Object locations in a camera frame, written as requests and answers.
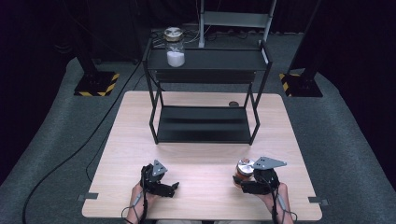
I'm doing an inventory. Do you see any right hand-held gripper cable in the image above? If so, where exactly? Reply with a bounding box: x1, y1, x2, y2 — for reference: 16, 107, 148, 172
270, 186, 299, 224

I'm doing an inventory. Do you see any left hand-held gripper cable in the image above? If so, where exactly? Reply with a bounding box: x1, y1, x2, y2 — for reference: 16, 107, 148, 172
120, 189, 149, 224

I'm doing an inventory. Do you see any grey tape strip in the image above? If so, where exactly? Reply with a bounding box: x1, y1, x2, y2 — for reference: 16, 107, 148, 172
307, 196, 330, 206
78, 192, 100, 202

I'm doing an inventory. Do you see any long black floor cable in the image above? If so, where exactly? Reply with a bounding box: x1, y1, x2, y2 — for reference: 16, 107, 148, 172
21, 60, 146, 224

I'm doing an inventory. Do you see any striped black stand base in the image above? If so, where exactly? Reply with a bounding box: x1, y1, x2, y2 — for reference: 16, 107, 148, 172
74, 70, 120, 97
278, 72, 324, 98

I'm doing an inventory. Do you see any hand-held gripper cable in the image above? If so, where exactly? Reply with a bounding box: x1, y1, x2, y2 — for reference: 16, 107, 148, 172
120, 189, 149, 224
270, 186, 299, 224

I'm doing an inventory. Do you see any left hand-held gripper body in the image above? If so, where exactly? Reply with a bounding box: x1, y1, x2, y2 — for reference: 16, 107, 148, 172
139, 159, 176, 199

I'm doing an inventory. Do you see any glass jar of orange spice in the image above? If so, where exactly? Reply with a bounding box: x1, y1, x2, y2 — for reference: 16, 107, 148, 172
233, 157, 256, 189

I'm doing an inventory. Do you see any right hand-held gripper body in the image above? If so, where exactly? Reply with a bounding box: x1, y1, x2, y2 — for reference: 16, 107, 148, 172
240, 156, 288, 196

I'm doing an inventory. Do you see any black metal two-tier rack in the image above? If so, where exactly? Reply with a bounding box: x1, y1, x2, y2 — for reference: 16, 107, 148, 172
142, 39, 274, 147

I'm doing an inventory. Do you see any person's left hand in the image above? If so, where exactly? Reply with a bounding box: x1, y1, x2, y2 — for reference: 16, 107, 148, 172
130, 181, 157, 218

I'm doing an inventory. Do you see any grey metal stand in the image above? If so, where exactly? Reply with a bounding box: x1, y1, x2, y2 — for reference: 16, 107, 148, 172
198, 0, 277, 49

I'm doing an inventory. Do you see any glass jar of white powder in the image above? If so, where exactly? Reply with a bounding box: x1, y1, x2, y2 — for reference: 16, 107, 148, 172
163, 26, 186, 68

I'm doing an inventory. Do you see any person's right hand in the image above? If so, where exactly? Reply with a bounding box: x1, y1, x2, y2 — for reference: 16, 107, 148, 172
257, 182, 290, 214

